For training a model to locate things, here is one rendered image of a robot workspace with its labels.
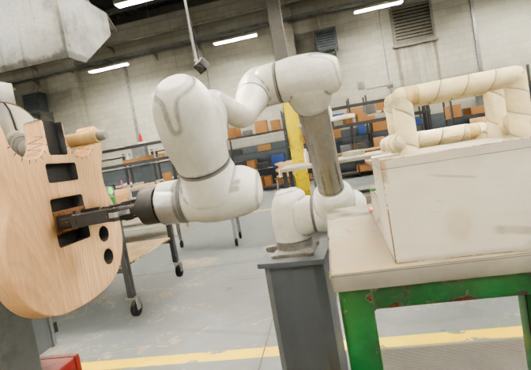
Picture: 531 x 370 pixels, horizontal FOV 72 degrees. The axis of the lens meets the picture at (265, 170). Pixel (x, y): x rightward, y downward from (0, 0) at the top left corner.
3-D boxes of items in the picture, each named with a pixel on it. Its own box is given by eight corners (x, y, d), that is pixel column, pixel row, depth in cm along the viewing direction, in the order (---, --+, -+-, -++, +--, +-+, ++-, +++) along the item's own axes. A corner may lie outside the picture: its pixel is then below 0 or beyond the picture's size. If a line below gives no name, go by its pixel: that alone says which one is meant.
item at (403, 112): (401, 156, 59) (392, 98, 58) (397, 155, 62) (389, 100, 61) (422, 152, 58) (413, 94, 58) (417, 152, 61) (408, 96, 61)
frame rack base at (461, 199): (396, 265, 59) (379, 160, 58) (382, 239, 74) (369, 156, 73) (586, 244, 54) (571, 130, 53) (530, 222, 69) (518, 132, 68)
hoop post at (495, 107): (493, 137, 64) (485, 84, 63) (485, 138, 67) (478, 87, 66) (513, 134, 63) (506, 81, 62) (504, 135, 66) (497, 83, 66)
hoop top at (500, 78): (394, 107, 59) (390, 88, 58) (390, 109, 62) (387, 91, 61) (532, 82, 55) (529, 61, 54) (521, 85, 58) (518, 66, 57)
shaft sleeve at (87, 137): (38, 154, 91) (28, 155, 88) (35, 141, 91) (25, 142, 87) (103, 141, 88) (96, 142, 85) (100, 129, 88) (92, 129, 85)
